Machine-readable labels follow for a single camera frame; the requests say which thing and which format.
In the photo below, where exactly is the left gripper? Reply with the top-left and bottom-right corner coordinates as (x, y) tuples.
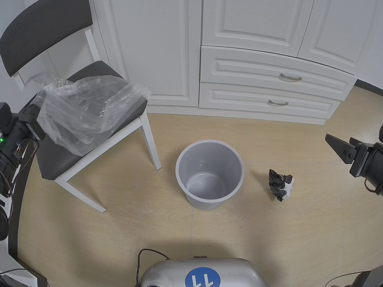
(0, 105), (46, 161)

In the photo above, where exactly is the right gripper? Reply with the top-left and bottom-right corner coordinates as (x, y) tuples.
(326, 134), (383, 191)

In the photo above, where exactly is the clear plastic bag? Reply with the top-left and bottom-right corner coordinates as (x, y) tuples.
(30, 74), (151, 157)

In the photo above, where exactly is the black plastic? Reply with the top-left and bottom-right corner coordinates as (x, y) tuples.
(268, 169), (293, 202)

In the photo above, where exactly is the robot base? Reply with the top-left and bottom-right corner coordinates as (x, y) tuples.
(141, 257), (269, 287)

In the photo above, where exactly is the pale grey trash bin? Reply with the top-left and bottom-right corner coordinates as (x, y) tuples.
(175, 140), (245, 211)

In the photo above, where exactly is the white chair grey seat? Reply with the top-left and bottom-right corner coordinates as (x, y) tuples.
(0, 0), (162, 214)

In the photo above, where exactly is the white wardrobe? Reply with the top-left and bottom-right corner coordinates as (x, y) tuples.
(76, 0), (383, 127)

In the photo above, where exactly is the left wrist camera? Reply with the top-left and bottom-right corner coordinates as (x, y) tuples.
(0, 102), (13, 131)

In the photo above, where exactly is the black cable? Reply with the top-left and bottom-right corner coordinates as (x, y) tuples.
(136, 249), (171, 285)

